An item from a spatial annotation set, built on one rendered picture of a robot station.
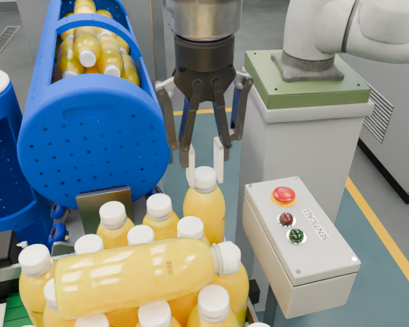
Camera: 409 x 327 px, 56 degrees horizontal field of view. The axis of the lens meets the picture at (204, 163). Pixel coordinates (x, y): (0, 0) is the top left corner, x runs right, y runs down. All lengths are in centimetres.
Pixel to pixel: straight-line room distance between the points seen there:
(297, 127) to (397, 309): 109
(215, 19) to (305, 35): 71
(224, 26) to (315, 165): 88
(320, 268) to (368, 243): 165
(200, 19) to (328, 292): 41
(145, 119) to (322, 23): 59
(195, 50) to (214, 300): 30
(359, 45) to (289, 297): 73
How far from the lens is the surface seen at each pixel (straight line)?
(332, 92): 115
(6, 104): 128
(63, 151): 76
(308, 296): 60
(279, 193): 64
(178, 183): 240
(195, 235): 57
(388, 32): 108
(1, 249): 78
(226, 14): 46
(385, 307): 198
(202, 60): 48
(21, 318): 80
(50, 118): 73
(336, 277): 59
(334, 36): 113
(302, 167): 127
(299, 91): 112
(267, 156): 120
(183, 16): 46
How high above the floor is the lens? 153
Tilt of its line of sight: 37 degrees down
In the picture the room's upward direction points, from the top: straight up
